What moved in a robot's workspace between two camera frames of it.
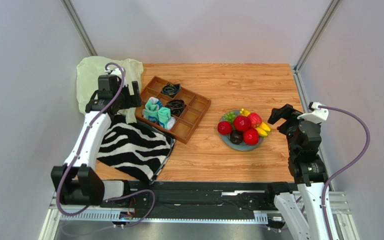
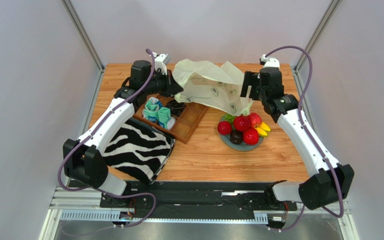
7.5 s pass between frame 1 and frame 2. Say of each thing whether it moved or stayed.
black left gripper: moved
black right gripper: moved
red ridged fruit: stayed
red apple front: stayed
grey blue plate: stayed
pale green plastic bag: moved
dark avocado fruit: stayed
